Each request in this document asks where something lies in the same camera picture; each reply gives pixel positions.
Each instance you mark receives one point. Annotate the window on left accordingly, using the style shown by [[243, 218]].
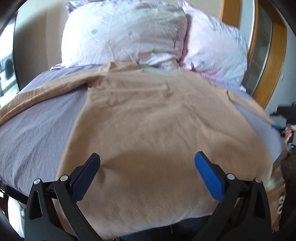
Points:
[[9, 84]]

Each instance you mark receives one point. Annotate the right floral pink pillow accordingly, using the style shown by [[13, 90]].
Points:
[[213, 49]]

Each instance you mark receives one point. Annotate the tan orange shirt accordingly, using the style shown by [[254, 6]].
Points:
[[147, 128]]

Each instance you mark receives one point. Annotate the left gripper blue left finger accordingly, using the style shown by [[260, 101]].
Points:
[[52, 212]]

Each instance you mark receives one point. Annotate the left floral white pillow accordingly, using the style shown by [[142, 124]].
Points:
[[143, 32]]

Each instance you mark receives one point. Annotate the person's right hand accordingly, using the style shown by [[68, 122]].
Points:
[[289, 132]]

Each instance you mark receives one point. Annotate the person's dark-haired head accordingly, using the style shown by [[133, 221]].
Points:
[[281, 193]]

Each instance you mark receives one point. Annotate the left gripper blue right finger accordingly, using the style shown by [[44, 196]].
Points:
[[243, 211]]

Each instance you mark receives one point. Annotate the lavender bed sheet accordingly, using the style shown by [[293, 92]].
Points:
[[33, 141]]

